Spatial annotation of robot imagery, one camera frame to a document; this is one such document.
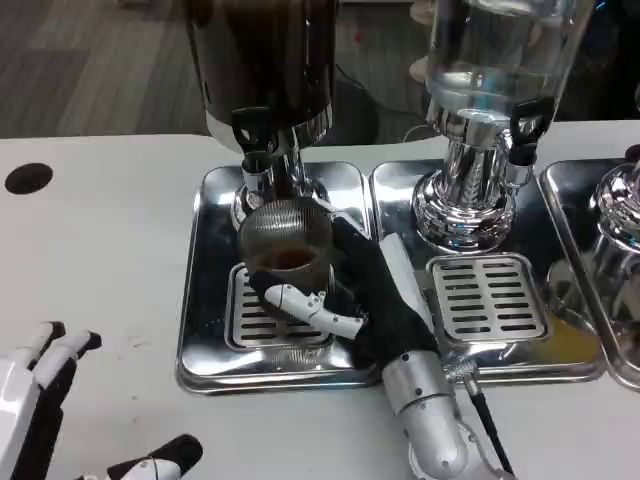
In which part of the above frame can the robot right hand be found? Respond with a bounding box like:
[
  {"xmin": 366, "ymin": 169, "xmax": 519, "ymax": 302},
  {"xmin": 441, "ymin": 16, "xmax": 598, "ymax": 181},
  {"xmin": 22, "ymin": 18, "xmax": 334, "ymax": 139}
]
[{"xmin": 248, "ymin": 198, "xmax": 443, "ymax": 371}]

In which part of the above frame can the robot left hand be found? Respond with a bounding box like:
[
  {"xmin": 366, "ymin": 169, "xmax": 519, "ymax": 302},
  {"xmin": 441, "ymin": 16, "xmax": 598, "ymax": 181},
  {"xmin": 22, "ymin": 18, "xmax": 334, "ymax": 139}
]
[{"xmin": 0, "ymin": 321, "xmax": 204, "ymax": 480}]

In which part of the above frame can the clear ribbed glass cup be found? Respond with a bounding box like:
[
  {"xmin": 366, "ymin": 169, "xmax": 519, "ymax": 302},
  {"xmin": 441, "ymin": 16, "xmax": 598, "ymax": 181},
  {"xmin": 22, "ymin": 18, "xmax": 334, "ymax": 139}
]
[{"xmin": 238, "ymin": 201, "xmax": 335, "ymax": 321}]

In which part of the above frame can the steel drip grid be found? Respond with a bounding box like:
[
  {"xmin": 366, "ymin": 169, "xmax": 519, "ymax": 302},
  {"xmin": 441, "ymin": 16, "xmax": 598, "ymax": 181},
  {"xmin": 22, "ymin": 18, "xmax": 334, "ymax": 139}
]
[
  {"xmin": 224, "ymin": 262, "xmax": 336, "ymax": 351},
  {"xmin": 424, "ymin": 252, "xmax": 551, "ymax": 344}
]

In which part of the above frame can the steel dispenser base tray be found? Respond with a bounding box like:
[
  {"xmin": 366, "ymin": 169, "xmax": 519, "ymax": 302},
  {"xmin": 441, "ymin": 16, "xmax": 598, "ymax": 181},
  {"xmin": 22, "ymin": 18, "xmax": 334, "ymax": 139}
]
[
  {"xmin": 175, "ymin": 162, "xmax": 386, "ymax": 396},
  {"xmin": 539, "ymin": 158, "xmax": 640, "ymax": 391},
  {"xmin": 369, "ymin": 159, "xmax": 606, "ymax": 386}
]

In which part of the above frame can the black round counter hole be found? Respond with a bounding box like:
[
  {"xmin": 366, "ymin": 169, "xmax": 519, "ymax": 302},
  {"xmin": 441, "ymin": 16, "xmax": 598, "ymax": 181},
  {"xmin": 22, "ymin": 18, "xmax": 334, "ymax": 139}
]
[{"xmin": 4, "ymin": 163, "xmax": 54, "ymax": 195}]

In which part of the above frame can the dark drink dispenser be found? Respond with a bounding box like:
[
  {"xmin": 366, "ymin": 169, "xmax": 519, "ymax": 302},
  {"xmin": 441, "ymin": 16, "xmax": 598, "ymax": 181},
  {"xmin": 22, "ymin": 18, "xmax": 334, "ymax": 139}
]
[{"xmin": 182, "ymin": 0, "xmax": 341, "ymax": 251}]

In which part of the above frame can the clear drink dispenser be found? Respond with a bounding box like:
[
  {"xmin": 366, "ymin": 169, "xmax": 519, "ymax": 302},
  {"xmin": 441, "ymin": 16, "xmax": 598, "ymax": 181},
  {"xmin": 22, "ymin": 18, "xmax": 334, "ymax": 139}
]
[{"xmin": 412, "ymin": 0, "xmax": 596, "ymax": 251}]

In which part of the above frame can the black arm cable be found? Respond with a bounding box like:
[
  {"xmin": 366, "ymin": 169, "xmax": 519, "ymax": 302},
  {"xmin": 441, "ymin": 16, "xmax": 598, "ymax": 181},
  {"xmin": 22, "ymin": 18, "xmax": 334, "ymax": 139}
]
[{"xmin": 447, "ymin": 362, "xmax": 516, "ymax": 476}]

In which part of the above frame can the black handled chrome tap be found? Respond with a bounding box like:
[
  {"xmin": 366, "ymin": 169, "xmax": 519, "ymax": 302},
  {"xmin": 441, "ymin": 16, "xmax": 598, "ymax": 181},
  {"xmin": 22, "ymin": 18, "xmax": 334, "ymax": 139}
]
[
  {"xmin": 230, "ymin": 107, "xmax": 281, "ymax": 194},
  {"xmin": 502, "ymin": 97, "xmax": 556, "ymax": 186}
]

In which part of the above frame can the chrome dispenser pedestal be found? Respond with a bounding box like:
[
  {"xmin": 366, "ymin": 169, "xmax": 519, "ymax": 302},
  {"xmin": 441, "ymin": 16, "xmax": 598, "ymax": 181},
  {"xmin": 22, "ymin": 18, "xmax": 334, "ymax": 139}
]
[{"xmin": 589, "ymin": 149, "xmax": 640, "ymax": 241}]

